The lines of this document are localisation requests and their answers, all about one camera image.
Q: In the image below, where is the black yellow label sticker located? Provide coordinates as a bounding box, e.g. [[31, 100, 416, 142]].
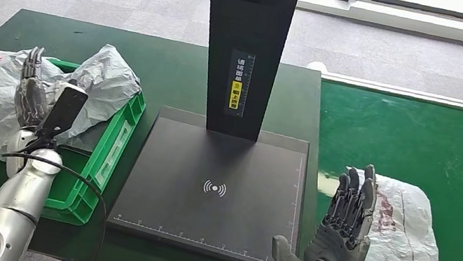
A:
[[221, 48, 257, 119]]

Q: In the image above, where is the silver conveyor side rail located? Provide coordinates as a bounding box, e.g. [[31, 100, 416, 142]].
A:
[[319, 71, 463, 111]]

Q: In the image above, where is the white round conveyor cap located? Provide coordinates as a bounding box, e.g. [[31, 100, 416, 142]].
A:
[[305, 59, 329, 74]]

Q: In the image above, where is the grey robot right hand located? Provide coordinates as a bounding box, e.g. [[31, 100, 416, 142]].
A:
[[268, 150, 384, 261]]

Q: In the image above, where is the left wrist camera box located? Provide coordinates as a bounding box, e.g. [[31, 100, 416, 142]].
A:
[[34, 79, 92, 147]]

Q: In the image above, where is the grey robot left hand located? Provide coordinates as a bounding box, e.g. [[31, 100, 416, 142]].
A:
[[8, 43, 62, 134]]

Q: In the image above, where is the black inbound scanner machine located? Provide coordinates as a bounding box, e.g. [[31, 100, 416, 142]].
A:
[[102, 0, 341, 261]]

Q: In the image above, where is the dark green table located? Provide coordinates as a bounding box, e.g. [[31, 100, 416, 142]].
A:
[[0, 5, 349, 261]]

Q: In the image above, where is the green plastic crate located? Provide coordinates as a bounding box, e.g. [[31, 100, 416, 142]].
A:
[[0, 48, 152, 234]]

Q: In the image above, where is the green conveyor belt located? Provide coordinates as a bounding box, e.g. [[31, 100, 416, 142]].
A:
[[290, 78, 463, 261]]

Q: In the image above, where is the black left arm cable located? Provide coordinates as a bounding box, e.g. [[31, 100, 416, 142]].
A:
[[0, 150, 117, 261]]

